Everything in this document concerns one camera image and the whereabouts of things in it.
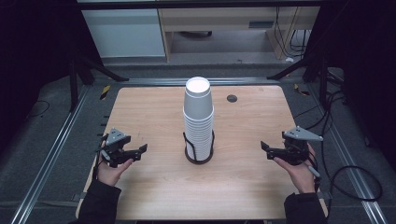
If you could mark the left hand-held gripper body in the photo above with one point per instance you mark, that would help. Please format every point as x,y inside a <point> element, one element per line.
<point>116,140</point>

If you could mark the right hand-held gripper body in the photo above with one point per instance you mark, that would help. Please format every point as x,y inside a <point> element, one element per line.
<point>299,133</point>

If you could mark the stack of white paper cups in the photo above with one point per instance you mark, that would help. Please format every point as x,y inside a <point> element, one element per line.
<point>198,124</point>

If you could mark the person's left hand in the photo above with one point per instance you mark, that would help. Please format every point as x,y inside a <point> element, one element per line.
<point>110,174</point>

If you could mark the person's right hand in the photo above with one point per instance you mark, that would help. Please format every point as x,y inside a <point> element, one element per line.
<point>300,175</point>

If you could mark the black metal stand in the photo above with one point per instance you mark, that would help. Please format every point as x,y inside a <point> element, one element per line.
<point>73,87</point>
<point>323,84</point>

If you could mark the black table grommet hole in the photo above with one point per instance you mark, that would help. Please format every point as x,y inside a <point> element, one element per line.
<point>232,98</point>

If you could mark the white cabinet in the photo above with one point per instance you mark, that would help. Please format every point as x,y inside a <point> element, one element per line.
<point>124,34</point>

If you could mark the metal floor rail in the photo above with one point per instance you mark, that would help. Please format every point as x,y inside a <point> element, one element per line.
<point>345,155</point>
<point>49,155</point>
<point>199,81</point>

